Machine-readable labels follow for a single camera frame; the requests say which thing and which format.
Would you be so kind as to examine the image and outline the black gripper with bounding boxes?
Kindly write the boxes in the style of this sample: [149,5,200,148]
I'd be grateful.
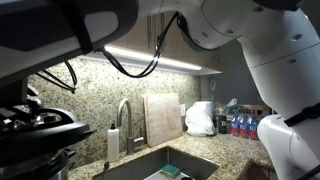
[0,79,62,134]

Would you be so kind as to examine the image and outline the black cooker lid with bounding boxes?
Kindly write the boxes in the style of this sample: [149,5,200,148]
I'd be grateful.
[0,108,95,167]

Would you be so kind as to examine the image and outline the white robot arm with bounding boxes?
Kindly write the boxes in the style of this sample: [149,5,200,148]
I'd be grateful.
[0,0,320,180]

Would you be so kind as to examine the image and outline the stainless steel pressure cooker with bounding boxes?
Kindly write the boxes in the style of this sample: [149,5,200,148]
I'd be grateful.
[0,148,76,180]

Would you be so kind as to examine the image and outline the white soap dispenser bottle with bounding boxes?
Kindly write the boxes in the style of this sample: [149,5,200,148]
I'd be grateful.
[107,124,119,162]

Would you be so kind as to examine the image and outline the under-cabinet light strip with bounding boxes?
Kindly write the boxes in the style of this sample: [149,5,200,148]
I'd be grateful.
[103,44,203,72]

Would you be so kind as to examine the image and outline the brushed steel faucet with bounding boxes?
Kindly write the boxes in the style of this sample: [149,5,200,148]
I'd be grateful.
[116,99,145,155]

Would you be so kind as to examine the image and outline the stainless steel sink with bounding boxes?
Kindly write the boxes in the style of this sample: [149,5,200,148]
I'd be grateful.
[92,146,219,180]

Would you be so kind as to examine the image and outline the wooden cutting board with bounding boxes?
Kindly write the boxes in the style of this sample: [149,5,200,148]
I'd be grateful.
[144,93,183,147]

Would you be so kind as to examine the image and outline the green yellow sponge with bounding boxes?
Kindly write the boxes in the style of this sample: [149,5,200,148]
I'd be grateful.
[161,164,181,178]

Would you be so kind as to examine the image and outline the wooden upper cabinets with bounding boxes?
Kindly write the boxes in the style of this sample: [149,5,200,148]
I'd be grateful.
[108,12,222,75]

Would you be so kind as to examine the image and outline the white paper towel bag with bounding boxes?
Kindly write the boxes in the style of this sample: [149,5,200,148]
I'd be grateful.
[185,101,215,137]

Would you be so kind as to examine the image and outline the dark jar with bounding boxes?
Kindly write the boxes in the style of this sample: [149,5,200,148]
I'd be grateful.
[217,115,227,134]

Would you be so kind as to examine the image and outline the tissue box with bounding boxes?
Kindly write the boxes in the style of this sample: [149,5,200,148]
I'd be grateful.
[224,98,249,115]

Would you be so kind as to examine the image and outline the water bottle pack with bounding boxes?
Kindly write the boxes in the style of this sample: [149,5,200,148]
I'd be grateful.
[231,114,259,140]

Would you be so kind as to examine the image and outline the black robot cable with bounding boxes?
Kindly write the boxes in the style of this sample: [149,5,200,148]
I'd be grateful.
[34,11,181,94]

